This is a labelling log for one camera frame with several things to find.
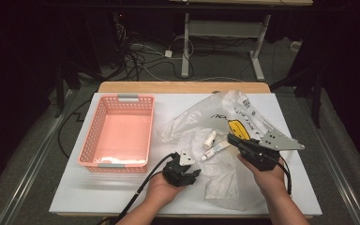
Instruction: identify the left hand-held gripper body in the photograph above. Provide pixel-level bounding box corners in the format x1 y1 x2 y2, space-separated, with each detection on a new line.
162 149 198 188

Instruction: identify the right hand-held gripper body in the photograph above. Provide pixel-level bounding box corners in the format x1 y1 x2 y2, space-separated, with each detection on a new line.
240 129 306 173

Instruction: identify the white ointment tube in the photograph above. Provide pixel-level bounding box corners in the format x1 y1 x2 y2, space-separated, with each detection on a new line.
201 141 232 162

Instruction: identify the white dropper bottle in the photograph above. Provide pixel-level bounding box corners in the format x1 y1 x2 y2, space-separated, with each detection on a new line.
202 129 218 150

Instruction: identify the clear plastic bag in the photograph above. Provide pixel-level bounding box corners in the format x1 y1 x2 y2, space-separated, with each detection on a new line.
158 90 290 211

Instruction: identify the pink plastic basket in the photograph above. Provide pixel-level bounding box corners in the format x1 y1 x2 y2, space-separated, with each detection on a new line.
77 93 156 173

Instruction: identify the person's left hand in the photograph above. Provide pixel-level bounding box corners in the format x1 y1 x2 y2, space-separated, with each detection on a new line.
144 172 186 208

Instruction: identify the person's right hand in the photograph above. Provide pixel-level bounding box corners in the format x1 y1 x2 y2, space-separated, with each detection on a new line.
237 153 290 197

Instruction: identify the white table mat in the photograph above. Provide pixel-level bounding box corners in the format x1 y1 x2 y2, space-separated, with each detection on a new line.
49 92 323 217

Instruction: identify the black metal stand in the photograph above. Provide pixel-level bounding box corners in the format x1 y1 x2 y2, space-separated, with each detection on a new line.
54 62 106 118

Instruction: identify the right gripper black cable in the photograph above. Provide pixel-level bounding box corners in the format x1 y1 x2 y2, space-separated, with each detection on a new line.
275 157 293 195

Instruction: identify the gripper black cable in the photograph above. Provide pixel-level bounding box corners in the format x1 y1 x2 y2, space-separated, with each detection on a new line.
97 153 176 225
275 157 293 195

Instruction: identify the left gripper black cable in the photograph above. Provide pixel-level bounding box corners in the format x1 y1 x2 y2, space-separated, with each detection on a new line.
97 153 176 225

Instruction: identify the metal floor rail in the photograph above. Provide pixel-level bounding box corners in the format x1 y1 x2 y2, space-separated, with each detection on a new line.
0 88 76 225
285 93 360 225

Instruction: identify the tangle of floor cables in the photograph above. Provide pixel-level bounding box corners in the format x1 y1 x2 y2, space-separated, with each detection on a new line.
112 22 195 82

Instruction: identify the white metal desk frame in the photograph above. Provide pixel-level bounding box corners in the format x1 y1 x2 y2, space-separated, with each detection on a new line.
181 12 271 82

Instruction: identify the black floor cable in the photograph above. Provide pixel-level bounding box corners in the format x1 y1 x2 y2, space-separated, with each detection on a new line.
57 98 92 158

